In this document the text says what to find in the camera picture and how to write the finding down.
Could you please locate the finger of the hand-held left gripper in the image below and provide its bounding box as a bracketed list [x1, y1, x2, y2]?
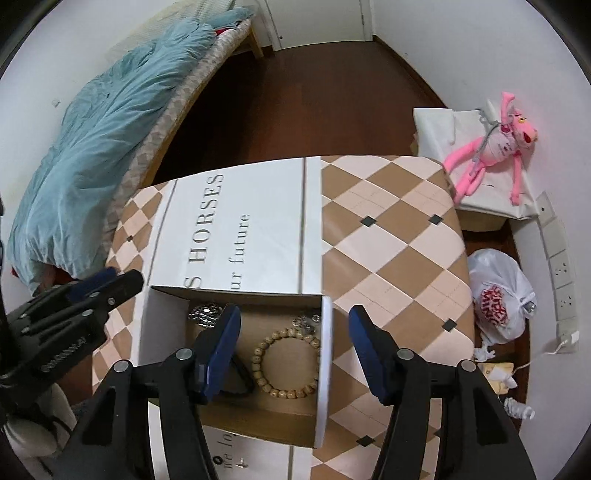
[69, 267, 119, 302]
[28, 270, 145, 334]

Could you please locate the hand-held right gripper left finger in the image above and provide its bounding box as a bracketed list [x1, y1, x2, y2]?
[52, 304, 243, 480]

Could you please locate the white cloth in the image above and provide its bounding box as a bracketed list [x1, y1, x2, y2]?
[4, 381, 78, 467]

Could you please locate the wooden bead bracelet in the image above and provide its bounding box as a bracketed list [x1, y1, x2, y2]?
[250, 327, 321, 400]

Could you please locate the white cable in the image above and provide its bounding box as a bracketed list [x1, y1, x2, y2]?
[512, 333, 581, 373]

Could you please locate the blue duvet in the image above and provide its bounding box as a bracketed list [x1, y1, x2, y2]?
[7, 7, 254, 296]

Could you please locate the yellow packet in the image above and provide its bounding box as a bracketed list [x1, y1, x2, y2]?
[478, 362, 516, 394]

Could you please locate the white plastic bag red print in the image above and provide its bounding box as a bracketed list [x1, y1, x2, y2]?
[468, 248, 538, 344]

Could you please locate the checkered table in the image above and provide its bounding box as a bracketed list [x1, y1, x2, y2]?
[91, 154, 476, 480]

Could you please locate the silver charm bracelet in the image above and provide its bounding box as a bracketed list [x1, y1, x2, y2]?
[291, 312, 322, 335]

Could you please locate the white cardboard box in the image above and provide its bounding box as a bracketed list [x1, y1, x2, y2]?
[131, 156, 334, 480]

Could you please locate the patterned mattress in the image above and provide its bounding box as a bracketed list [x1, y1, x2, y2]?
[102, 18, 254, 245]

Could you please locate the pink plush toy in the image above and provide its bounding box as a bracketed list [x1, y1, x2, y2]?
[442, 91, 540, 206]

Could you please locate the white door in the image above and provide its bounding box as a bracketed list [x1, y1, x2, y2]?
[257, 0, 374, 52]

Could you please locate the black bracelet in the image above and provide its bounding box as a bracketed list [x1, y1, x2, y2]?
[219, 353, 256, 397]

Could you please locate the wooden bed frame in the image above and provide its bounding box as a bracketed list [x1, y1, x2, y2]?
[143, 22, 265, 185]

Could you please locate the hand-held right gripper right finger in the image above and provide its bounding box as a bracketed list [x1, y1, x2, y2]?
[348, 305, 540, 480]

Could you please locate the brown cardboard box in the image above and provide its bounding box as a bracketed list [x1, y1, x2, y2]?
[456, 209, 505, 232]

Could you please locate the silver chain jewelry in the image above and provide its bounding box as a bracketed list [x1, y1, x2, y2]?
[187, 302, 223, 329]

